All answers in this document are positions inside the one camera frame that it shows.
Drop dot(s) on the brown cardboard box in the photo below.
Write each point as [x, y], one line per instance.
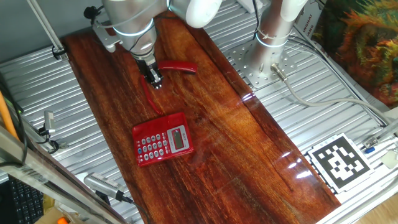
[49, 216]

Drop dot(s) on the colourful painted poster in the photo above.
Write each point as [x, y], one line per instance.
[367, 46]

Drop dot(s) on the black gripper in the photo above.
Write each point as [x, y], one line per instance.
[146, 67]

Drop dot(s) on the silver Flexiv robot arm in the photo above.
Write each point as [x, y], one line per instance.
[133, 18]

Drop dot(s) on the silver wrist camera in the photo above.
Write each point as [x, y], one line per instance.
[107, 39]

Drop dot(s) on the black computer keyboard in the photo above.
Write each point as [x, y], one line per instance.
[26, 202]

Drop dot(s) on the small orange item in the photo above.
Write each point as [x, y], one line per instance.
[62, 221]

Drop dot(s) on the glossy wood-grain board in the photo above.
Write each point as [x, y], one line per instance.
[233, 155]

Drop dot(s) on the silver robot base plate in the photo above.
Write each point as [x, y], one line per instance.
[245, 62]

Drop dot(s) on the orange pole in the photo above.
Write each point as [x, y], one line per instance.
[6, 116]

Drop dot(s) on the red telephone base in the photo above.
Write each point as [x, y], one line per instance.
[178, 139]

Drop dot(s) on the white square pad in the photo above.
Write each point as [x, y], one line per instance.
[390, 159]

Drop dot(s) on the small blue clip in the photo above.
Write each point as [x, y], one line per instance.
[370, 150]

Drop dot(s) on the small metal corner bracket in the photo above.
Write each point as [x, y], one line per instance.
[370, 142]

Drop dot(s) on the aluminium frame beam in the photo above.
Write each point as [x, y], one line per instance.
[37, 168]

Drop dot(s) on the red telephone handset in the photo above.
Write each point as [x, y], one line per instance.
[177, 66]

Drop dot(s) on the black white fiducial marker board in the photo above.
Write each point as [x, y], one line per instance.
[339, 161]

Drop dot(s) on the aluminium frame pole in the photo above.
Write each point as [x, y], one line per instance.
[46, 28]

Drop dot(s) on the silver camera with grille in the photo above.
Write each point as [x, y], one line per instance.
[102, 183]

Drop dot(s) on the metal clamp tool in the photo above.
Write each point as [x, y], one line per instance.
[49, 119]

